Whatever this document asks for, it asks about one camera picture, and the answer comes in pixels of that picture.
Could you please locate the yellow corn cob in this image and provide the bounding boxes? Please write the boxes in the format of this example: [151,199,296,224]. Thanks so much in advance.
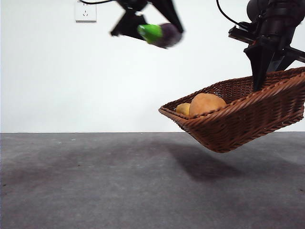
[175,103,191,116]

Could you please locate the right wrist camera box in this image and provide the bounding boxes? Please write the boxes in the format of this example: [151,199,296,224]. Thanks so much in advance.
[228,21,259,45]

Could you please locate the brown wicker basket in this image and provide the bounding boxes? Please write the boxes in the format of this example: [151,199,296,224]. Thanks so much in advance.
[158,67,305,154]

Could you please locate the purple eggplant with green stem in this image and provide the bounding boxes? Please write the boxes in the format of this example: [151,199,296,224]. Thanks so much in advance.
[137,22,183,49]

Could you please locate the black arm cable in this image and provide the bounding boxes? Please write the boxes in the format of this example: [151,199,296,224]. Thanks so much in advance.
[216,0,242,26]
[78,0,118,5]

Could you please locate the brown potato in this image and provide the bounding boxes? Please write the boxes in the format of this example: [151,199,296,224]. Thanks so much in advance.
[189,93,227,118]

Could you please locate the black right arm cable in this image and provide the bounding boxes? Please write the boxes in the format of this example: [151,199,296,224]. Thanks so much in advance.
[216,0,242,26]

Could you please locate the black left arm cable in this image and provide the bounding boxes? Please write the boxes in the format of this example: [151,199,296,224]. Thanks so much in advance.
[78,0,118,5]

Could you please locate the white wall socket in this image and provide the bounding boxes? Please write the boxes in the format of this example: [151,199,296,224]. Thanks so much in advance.
[75,1,97,23]

